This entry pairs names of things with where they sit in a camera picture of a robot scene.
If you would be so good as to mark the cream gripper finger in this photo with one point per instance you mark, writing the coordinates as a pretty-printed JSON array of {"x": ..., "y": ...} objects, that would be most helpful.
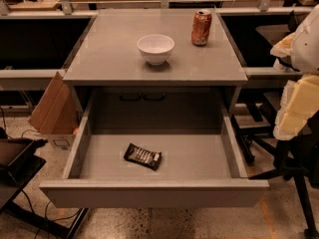
[
  {"x": 284, "y": 47},
  {"x": 299, "y": 102}
]

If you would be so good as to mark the black rxbar chocolate wrapper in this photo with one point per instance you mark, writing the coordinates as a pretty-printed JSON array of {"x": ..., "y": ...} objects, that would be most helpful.
[{"x": 143, "y": 157}]

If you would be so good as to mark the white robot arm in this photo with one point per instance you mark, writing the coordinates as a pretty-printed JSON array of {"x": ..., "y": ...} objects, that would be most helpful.
[{"x": 305, "y": 45}]

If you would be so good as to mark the grey counter cabinet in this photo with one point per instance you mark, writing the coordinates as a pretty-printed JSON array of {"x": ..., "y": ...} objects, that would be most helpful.
[{"x": 118, "y": 92}]

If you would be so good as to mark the open grey top drawer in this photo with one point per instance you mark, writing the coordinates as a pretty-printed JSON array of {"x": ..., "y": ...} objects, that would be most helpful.
[{"x": 195, "y": 171}]

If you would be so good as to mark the black office chair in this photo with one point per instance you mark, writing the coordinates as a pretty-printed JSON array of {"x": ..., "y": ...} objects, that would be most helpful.
[{"x": 297, "y": 158}]

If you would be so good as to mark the orange soda can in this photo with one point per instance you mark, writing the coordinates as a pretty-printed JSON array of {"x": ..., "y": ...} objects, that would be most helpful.
[{"x": 201, "y": 27}]

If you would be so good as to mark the white bowl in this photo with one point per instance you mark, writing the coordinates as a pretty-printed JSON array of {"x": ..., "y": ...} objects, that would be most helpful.
[{"x": 155, "y": 48}]

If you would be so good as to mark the brown cardboard box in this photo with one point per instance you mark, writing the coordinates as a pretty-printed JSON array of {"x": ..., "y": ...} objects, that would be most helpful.
[{"x": 55, "y": 116}]

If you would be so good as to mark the black table at left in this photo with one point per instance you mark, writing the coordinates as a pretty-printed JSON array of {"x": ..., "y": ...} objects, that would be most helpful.
[{"x": 18, "y": 165}]

